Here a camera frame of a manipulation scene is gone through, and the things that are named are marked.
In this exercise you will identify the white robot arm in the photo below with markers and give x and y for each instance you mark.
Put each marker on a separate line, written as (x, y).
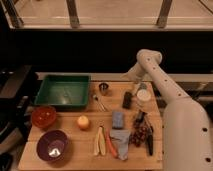
(186, 127)

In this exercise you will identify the purple bowl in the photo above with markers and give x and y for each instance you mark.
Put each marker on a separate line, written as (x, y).
(52, 145)

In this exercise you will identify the wooden board table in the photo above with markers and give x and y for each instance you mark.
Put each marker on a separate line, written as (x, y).
(79, 154)

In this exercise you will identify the small metal cup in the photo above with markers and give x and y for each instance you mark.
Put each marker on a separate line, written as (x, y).
(103, 88)

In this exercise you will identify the orange carrot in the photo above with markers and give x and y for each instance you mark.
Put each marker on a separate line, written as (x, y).
(111, 147)

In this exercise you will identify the metal spoon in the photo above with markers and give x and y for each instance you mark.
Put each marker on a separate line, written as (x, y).
(95, 97)

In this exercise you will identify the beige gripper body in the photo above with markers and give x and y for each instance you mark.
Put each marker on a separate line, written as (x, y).
(136, 87)

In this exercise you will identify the yellow apple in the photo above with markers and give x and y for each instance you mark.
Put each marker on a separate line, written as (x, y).
(83, 122)

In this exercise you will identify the red bowl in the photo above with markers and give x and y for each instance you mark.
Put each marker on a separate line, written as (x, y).
(43, 116)

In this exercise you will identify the blue sponge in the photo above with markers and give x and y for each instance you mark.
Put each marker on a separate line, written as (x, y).
(117, 120)

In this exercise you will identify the bunch of dark grapes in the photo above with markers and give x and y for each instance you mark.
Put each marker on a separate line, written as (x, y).
(139, 131)

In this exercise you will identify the grey-blue cloth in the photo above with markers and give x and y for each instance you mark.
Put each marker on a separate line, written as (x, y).
(122, 138)

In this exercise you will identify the white round container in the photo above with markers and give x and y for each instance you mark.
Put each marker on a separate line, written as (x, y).
(143, 96)

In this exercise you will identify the green plastic tray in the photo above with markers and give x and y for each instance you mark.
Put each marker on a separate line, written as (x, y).
(64, 91)

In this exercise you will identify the black eraser block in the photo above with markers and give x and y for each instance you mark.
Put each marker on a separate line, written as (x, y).
(127, 100)

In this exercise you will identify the black handled knife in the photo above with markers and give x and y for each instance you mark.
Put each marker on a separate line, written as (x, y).
(149, 135)

